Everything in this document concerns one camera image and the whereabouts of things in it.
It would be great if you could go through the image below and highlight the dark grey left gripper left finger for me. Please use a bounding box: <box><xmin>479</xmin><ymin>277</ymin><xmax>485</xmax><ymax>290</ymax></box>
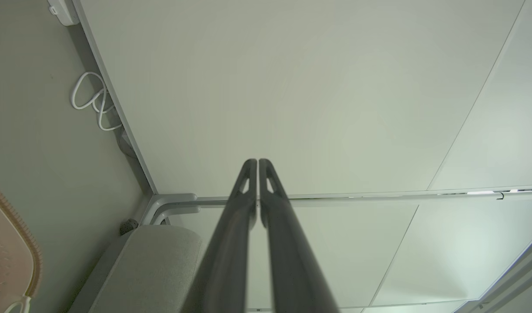
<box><xmin>181</xmin><ymin>159</ymin><xmax>258</xmax><ymax>313</ymax></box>

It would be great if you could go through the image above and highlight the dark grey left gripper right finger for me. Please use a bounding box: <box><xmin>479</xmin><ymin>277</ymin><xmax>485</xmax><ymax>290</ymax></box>
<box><xmin>259</xmin><ymin>159</ymin><xmax>340</xmax><ymax>313</ymax></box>

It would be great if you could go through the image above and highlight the grey fabric sofa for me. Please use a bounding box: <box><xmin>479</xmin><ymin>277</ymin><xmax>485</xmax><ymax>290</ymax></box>
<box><xmin>68</xmin><ymin>225</ymin><xmax>203</xmax><ymax>313</ymax></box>

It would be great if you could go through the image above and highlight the dark caster wheel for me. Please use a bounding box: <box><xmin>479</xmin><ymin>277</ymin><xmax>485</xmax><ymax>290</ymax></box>
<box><xmin>119</xmin><ymin>219</ymin><xmax>139</xmax><ymax>236</ymax></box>

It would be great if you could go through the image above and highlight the beige perforated laundry basket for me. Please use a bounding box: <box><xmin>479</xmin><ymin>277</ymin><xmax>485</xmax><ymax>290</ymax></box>
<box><xmin>0</xmin><ymin>179</ymin><xmax>43</xmax><ymax>313</ymax></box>

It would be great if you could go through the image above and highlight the white power box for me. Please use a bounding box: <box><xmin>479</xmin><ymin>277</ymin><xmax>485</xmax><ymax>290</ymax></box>
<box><xmin>47</xmin><ymin>0</ymin><xmax>80</xmax><ymax>27</ymax></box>

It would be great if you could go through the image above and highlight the grey metal partition frame foot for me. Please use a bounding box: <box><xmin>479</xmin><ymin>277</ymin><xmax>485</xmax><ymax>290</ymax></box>
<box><xmin>137</xmin><ymin>193</ymin><xmax>200</xmax><ymax>226</ymax></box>

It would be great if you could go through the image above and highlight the grey plug adapter with cable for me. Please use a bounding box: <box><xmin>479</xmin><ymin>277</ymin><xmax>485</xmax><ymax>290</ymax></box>
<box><xmin>118</xmin><ymin>126</ymin><xmax>138</xmax><ymax>158</ymax></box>

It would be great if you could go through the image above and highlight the white coiled cable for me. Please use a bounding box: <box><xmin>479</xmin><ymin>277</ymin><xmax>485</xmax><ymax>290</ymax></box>
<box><xmin>70</xmin><ymin>72</ymin><xmax>124</xmax><ymax>132</ymax></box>

